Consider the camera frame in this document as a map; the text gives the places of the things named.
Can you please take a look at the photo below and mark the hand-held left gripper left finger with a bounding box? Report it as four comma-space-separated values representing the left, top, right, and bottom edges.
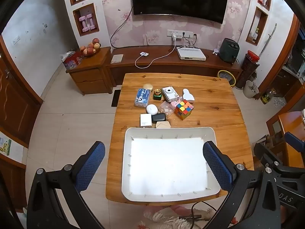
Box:
27, 141, 105, 229

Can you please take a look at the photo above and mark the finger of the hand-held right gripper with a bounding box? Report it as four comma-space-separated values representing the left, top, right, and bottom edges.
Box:
253, 143, 286, 172
284, 132, 305, 154

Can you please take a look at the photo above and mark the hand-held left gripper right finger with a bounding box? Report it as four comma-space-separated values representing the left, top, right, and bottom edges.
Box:
202, 141, 282, 229

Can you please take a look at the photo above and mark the white plastic tray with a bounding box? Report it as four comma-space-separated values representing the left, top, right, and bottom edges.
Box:
121, 127, 221, 202

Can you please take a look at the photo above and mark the orange wooden side table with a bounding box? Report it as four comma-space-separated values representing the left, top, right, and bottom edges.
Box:
266, 111, 305, 169

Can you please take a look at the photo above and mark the yellow oil bottle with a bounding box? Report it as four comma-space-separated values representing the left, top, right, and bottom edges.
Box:
260, 89, 277, 104

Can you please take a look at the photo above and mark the grey bucket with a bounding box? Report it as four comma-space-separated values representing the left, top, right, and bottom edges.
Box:
243, 80, 260, 99

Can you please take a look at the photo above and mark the multicoloured puzzle cube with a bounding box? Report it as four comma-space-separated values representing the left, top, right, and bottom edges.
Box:
175, 99, 194, 121

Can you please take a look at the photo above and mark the small white box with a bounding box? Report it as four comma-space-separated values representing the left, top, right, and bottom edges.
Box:
140, 114, 152, 127

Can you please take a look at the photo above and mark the pink fluffy rug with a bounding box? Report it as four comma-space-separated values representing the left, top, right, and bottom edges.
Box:
136, 205, 239, 229

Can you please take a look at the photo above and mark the clear plastic box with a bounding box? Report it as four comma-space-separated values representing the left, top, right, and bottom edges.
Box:
159, 101, 177, 118

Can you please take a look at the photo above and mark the white bottle-shaped box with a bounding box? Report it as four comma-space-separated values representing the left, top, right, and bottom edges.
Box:
182, 89, 195, 103

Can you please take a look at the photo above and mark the black rectangular case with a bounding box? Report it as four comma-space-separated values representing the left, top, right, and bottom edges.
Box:
152, 113, 166, 124

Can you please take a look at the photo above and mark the silver microwave oven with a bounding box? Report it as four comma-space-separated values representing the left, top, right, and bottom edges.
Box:
286, 40, 305, 77

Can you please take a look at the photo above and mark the blue tissue pack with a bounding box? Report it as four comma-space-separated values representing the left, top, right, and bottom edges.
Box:
134, 88, 151, 108

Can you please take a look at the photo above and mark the tall jar with red lid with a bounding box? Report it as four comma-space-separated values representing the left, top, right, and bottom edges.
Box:
236, 50, 260, 90

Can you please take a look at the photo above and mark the wooden drawer cabinet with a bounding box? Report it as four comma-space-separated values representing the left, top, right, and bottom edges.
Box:
66, 47, 113, 95

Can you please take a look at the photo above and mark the brown wooden door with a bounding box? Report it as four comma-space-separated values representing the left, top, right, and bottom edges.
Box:
0, 36, 43, 148

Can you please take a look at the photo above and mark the red tissue box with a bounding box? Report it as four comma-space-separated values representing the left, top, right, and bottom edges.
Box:
62, 52, 83, 70

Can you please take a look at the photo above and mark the long grey stick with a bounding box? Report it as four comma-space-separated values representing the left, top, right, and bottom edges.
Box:
258, 23, 277, 58

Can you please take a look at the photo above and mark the beige coaster mat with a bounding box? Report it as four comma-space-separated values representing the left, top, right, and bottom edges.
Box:
110, 54, 124, 64

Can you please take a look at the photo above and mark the dark green air fryer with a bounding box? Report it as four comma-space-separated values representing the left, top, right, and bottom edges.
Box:
219, 38, 240, 64

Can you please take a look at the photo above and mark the fruit bowl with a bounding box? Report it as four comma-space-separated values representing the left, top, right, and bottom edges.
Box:
81, 48, 99, 57

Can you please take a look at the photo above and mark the white set-top box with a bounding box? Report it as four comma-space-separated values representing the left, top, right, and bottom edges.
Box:
176, 47, 207, 61

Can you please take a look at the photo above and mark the long wooden television stand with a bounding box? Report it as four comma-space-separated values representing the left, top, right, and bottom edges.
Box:
105, 45, 243, 86

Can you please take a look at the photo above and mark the pink dumbbell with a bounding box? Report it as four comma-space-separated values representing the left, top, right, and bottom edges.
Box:
86, 14, 96, 29
79, 16, 88, 32

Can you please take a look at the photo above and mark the black floor cable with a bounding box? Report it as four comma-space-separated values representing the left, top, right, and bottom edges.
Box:
179, 200, 217, 229

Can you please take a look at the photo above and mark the white instant camera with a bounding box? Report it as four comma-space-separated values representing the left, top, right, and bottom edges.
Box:
161, 86, 180, 102

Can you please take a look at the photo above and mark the colourful wall poster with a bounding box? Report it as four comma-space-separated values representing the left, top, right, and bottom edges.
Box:
0, 137, 12, 156

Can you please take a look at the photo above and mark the white charger cable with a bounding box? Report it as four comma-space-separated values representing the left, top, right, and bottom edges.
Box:
135, 39, 177, 69

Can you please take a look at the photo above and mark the black television cable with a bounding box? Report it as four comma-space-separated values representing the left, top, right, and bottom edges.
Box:
110, 6, 133, 48

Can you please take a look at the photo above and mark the white wall socket strip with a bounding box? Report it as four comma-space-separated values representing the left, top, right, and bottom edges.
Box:
167, 30, 192, 38

